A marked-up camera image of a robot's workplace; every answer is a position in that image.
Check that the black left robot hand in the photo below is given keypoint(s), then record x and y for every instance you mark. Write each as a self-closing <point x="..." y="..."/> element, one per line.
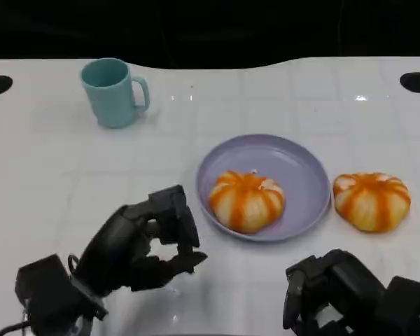
<point x="115" y="245"/>

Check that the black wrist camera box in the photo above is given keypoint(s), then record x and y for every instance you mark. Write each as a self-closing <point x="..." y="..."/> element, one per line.
<point x="413" y="308"/>
<point x="52" y="297"/>

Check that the pale green mug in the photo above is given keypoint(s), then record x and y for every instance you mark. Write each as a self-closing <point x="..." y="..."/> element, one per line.
<point x="108" y="98"/>

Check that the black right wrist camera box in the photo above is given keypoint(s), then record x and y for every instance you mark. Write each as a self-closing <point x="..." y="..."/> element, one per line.
<point x="413" y="308"/>

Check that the lilac plate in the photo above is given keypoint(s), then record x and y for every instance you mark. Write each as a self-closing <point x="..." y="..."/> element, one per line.
<point x="301" y="164"/>

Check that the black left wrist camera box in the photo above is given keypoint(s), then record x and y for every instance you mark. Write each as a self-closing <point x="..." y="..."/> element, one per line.
<point x="52" y="297"/>

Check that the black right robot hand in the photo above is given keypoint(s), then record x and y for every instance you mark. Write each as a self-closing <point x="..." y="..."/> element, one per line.
<point x="346" y="287"/>

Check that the orange white toy bread roll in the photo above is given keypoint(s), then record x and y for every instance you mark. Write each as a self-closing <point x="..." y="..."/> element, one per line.
<point x="246" y="203"/>
<point x="371" y="203"/>

